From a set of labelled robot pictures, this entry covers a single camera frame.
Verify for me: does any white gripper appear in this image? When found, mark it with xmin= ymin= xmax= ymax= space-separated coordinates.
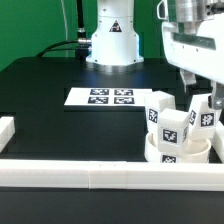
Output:
xmin=162 ymin=19 xmax=224 ymax=110

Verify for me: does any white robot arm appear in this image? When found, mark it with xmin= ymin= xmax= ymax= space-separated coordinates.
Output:
xmin=86 ymin=0 xmax=224 ymax=110

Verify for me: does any white paper marker sheet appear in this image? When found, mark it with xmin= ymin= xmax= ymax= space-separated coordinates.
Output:
xmin=64 ymin=87 xmax=152 ymax=107

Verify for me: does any white U-shaped fence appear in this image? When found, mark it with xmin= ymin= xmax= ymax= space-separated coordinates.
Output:
xmin=0 ymin=116 xmax=224 ymax=192

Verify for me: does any black cable upright connector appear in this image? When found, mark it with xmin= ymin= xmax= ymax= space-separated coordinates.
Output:
xmin=76 ymin=0 xmax=86 ymax=38

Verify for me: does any black thick cable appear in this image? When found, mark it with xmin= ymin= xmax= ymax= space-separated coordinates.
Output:
xmin=35 ymin=40 xmax=92 ymax=61

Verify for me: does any thin white cable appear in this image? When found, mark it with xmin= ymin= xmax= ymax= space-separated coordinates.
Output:
xmin=60 ymin=0 xmax=69 ymax=58

